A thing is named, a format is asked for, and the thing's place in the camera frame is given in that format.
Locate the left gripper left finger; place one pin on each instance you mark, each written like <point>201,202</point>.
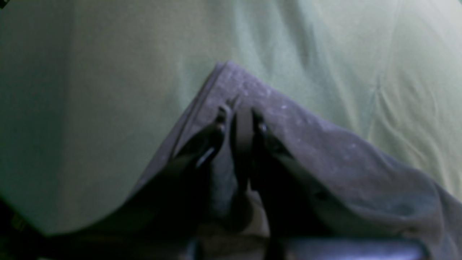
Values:
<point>170,206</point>

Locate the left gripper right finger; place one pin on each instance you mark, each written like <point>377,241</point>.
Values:
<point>304,216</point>

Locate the grey t-shirt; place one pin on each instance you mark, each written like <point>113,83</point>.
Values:
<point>372,183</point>

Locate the pale green table cloth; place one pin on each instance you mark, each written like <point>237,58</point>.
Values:
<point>91,88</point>

